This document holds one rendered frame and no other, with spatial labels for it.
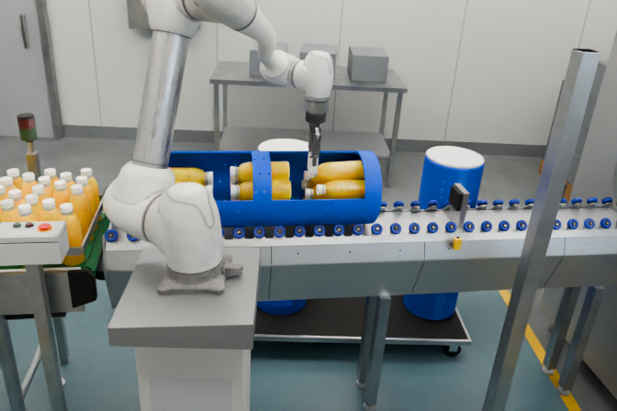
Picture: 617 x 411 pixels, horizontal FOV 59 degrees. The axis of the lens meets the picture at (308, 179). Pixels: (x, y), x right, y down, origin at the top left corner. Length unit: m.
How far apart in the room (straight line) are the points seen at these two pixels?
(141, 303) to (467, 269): 1.33
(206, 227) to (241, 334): 0.29
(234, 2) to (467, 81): 4.33
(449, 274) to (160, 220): 1.28
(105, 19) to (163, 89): 3.99
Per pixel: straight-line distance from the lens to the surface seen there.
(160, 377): 1.65
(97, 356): 3.04
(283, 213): 1.96
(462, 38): 5.52
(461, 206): 2.25
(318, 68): 1.88
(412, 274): 2.26
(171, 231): 1.45
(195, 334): 1.44
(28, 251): 1.87
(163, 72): 1.56
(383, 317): 2.37
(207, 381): 1.64
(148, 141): 1.57
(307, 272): 2.12
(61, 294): 2.07
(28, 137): 2.45
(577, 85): 1.89
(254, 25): 1.56
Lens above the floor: 1.96
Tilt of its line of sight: 24 degrees down
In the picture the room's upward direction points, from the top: 3 degrees clockwise
